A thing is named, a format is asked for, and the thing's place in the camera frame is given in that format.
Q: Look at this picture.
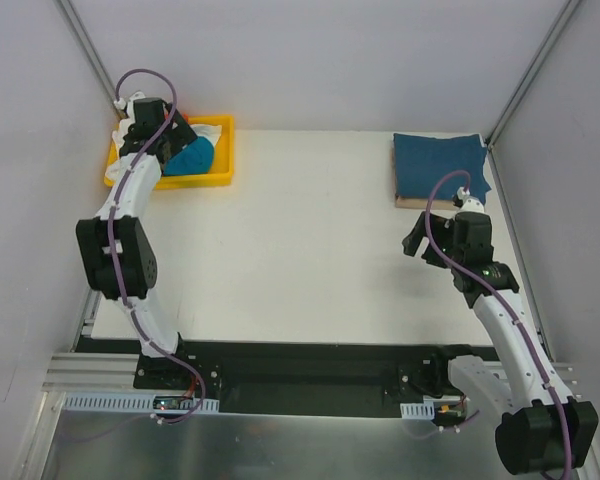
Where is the teal blue t-shirt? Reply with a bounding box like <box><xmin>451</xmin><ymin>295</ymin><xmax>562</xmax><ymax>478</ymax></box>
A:
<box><xmin>163</xmin><ymin>137</ymin><xmax>215</xmax><ymax>176</ymax></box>

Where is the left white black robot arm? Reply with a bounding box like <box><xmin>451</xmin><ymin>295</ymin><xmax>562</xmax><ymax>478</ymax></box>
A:
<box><xmin>76</xmin><ymin>92</ymin><xmax>192</xmax><ymax>389</ymax></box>

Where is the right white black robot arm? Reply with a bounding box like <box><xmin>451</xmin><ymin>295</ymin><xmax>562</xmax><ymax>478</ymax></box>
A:
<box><xmin>402</xmin><ymin>212</ymin><xmax>599</xmax><ymax>479</ymax></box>

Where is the white printed t-shirt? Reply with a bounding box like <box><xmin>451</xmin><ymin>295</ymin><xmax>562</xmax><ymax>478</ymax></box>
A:
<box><xmin>105</xmin><ymin>120</ymin><xmax>222</xmax><ymax>182</ymax></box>

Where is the yellow plastic bin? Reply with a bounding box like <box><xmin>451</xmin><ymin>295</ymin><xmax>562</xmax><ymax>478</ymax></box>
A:
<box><xmin>103</xmin><ymin>115</ymin><xmax>234</xmax><ymax>190</ymax></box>

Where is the folded dark blue t-shirt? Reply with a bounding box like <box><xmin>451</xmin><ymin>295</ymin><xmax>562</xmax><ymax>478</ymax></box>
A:
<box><xmin>393</xmin><ymin>133</ymin><xmax>491</xmax><ymax>204</ymax></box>

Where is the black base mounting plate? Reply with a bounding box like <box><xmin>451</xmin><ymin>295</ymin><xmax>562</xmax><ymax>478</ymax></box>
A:
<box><xmin>74</xmin><ymin>339</ymin><xmax>501</xmax><ymax>419</ymax></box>

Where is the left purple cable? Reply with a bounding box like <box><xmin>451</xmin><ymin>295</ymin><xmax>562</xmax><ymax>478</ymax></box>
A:
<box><xmin>107</xmin><ymin>68</ymin><xmax>207</xmax><ymax>427</ymax></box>

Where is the purple cable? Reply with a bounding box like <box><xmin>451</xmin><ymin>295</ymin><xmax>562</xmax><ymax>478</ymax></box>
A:
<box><xmin>424</xmin><ymin>170</ymin><xmax>581</xmax><ymax>480</ymax></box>
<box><xmin>107</xmin><ymin>68</ymin><xmax>207</xmax><ymax>427</ymax></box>

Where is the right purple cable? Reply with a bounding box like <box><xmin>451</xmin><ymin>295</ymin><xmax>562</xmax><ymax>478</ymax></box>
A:
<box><xmin>424</xmin><ymin>170</ymin><xmax>581</xmax><ymax>480</ymax></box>

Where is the left aluminium frame post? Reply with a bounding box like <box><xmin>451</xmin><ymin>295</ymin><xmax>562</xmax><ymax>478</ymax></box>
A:
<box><xmin>53</xmin><ymin>0</ymin><xmax>123</xmax><ymax>119</ymax></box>

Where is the aluminium frame post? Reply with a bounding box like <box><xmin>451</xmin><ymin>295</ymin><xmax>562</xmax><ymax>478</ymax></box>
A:
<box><xmin>53</xmin><ymin>0</ymin><xmax>123</xmax><ymax>119</ymax></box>
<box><xmin>486</xmin><ymin>0</ymin><xmax>584</xmax><ymax>151</ymax></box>

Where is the right slotted cable duct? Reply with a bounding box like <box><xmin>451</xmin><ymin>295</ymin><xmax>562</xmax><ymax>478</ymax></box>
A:
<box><xmin>400</xmin><ymin>401</ymin><xmax>436</xmax><ymax>421</ymax></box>

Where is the slotted cable duct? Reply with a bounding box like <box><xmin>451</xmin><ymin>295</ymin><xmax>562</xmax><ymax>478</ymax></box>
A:
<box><xmin>64</xmin><ymin>393</ymin><xmax>198</xmax><ymax>415</ymax></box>
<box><xmin>400</xmin><ymin>401</ymin><xmax>436</xmax><ymax>421</ymax></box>

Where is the right aluminium frame post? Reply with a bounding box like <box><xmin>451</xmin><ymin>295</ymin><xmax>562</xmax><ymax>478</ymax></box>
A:
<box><xmin>486</xmin><ymin>0</ymin><xmax>584</xmax><ymax>151</ymax></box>

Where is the aluminium extrusion rail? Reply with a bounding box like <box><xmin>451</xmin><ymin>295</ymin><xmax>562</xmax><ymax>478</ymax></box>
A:
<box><xmin>42</xmin><ymin>352</ymin><xmax>138</xmax><ymax>392</ymax></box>

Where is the left slotted cable duct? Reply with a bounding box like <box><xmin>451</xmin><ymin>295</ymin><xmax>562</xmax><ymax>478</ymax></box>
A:
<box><xmin>64</xmin><ymin>393</ymin><xmax>198</xmax><ymax>415</ymax></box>

